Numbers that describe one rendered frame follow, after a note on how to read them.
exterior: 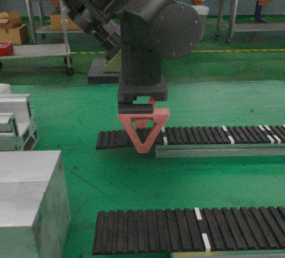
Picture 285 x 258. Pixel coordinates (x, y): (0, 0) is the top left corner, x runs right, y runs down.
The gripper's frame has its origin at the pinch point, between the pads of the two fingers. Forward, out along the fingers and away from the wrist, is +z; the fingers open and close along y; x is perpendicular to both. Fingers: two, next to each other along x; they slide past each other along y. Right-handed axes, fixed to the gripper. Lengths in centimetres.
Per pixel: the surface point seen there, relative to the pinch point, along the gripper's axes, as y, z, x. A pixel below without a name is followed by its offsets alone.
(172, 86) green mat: -30.6, 3.1, 9.1
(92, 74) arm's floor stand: -41.6, 3.2, -12.9
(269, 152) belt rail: 1.9, 2.5, 20.0
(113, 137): 0.4, 0.1, -4.5
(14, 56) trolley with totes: -273, 54, -126
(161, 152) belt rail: 2.0, 2.1, 2.9
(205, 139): 2.2, -0.3, 9.5
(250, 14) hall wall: -758, 68, 318
